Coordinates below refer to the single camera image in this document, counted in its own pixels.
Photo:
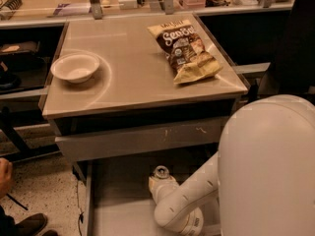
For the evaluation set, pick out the black coiled tool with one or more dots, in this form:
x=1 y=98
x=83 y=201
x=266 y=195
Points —
x=9 y=8

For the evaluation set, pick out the green 7up soda can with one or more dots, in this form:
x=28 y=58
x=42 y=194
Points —
x=161 y=172

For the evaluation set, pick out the black office chair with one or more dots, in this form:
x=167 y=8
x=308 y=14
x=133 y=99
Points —
x=292 y=71

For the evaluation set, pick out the black table leg frame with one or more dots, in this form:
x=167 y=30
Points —
x=25 y=135

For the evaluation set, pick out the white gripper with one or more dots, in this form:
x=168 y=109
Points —
x=162 y=185

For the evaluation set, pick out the grey top drawer front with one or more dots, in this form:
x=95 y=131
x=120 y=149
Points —
x=97 y=145

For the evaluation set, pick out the purple white paper sheet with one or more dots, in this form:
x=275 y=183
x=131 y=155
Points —
x=72 y=9

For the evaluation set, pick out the open grey middle drawer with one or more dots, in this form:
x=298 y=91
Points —
x=119 y=201

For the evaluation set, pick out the white paper bowl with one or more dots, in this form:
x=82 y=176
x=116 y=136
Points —
x=75 y=68

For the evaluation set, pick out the brown shoe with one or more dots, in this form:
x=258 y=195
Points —
x=50 y=233
x=32 y=225

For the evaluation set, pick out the person hand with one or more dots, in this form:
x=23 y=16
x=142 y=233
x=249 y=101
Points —
x=6 y=177

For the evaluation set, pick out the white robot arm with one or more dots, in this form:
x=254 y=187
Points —
x=263 y=174

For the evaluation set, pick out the brown yellow chip bag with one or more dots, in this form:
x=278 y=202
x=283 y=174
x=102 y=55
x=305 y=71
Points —
x=185 y=51

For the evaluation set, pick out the grey drawer cabinet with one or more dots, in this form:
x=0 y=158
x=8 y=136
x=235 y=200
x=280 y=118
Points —
x=133 y=86

